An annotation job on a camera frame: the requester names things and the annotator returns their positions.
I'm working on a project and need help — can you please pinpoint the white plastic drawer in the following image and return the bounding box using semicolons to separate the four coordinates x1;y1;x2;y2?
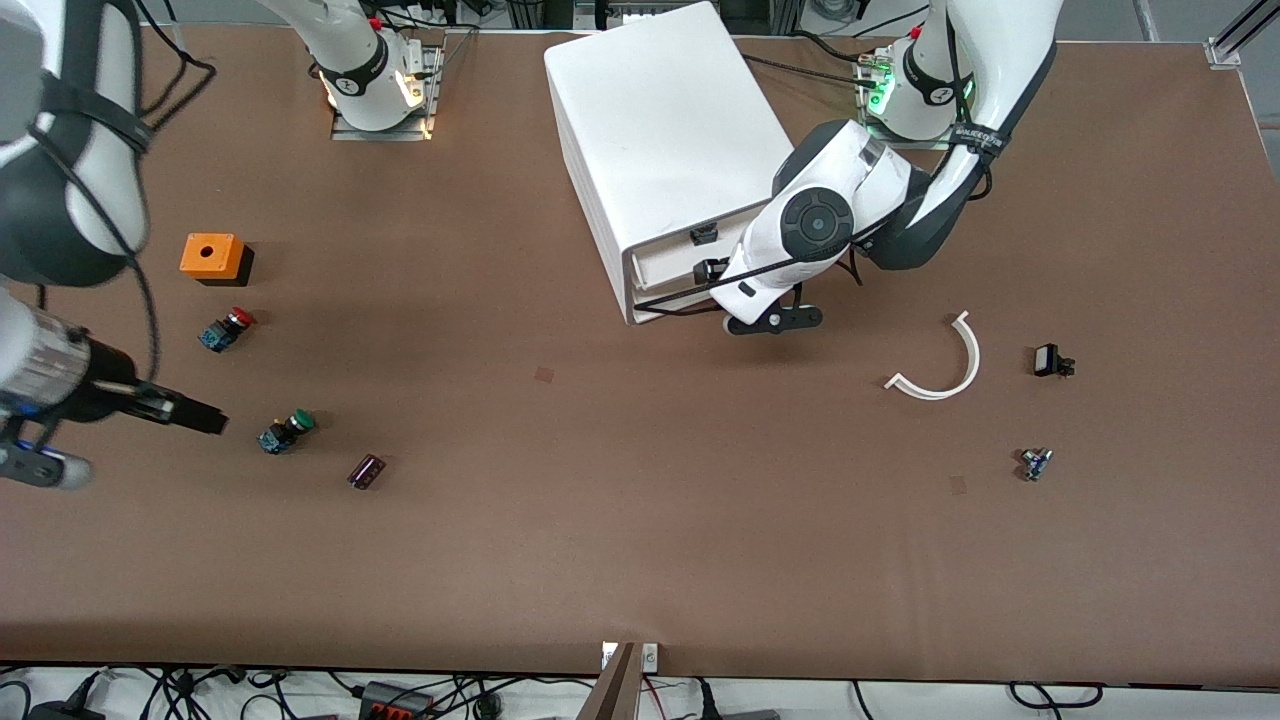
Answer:
634;284;734;314
634;270;731;302
634;298;736;327
630;212;766;293

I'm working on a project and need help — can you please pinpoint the white drawer cabinet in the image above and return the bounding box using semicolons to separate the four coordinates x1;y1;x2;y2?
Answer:
543;0;801;328

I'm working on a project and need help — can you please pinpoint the white curved plastic strip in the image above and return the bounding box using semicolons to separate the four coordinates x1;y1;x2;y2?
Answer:
884;310;982;402

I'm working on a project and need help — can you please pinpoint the black red power strip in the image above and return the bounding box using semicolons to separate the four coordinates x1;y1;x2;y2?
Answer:
359;681;437;720

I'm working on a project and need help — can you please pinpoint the brown angled beam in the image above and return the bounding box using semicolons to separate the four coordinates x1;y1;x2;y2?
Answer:
577;642;642;720

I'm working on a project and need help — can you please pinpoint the green push button switch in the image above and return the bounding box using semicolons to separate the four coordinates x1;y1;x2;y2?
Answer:
256;408;318;457

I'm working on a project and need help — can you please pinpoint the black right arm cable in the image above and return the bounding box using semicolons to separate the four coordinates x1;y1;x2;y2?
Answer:
30;0;218;386

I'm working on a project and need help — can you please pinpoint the red push button switch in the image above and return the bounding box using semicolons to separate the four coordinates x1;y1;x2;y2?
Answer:
197;307;258;354

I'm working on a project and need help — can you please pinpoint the orange button enclosure box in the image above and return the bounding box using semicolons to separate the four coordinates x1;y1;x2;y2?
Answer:
179;233;256;289

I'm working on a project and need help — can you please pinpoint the black base cable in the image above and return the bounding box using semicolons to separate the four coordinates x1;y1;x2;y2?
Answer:
742;30;881;87

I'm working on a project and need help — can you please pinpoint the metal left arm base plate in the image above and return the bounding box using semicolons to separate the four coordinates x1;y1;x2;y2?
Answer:
857;50;967;152

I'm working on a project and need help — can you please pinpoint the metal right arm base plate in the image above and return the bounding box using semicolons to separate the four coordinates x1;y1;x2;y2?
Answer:
329;44;443;142

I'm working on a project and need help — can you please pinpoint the small metal edge bracket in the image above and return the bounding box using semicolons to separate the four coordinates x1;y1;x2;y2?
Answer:
600;641;660;673

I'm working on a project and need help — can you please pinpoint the black looped floor cable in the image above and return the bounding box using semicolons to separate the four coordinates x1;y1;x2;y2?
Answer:
1007;681;1105;712

